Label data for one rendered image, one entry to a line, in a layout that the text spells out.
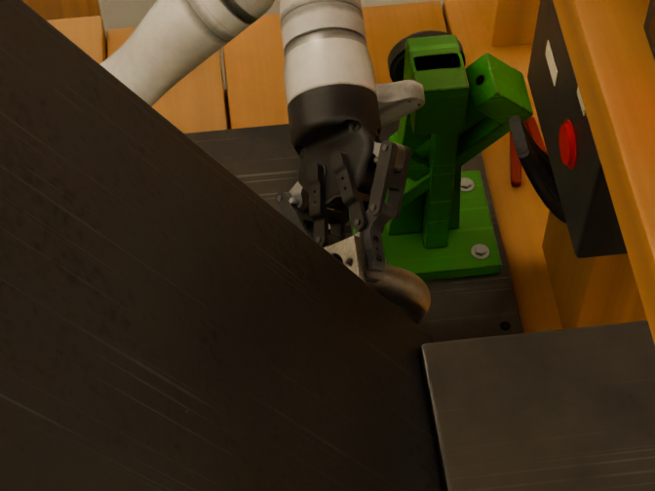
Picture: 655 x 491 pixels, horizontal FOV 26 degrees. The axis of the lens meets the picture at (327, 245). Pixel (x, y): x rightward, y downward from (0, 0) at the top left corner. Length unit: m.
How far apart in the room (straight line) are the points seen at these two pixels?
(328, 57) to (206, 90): 0.56
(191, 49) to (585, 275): 0.44
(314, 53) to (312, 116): 0.06
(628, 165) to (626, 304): 0.65
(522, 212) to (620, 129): 0.79
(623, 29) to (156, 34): 0.53
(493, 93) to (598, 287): 0.22
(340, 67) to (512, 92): 0.26
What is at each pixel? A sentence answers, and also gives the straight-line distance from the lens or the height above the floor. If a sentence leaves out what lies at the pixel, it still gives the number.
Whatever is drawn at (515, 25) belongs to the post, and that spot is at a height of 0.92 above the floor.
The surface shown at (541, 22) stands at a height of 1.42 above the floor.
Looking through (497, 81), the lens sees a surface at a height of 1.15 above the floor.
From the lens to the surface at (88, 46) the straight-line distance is 1.74.
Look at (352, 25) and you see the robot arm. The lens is 1.18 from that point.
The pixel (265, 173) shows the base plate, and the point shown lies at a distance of 1.59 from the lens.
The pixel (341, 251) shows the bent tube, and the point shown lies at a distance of 1.10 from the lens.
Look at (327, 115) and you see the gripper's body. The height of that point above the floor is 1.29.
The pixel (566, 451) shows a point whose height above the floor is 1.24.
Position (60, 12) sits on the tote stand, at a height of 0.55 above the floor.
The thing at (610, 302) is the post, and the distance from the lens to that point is 1.43.
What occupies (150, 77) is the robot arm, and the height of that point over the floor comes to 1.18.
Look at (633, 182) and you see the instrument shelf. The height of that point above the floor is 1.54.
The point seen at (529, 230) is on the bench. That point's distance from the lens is 1.58.
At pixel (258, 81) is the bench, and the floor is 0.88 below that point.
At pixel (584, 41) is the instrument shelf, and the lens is 0.86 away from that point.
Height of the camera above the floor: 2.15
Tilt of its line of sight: 55 degrees down
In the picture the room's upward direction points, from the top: straight up
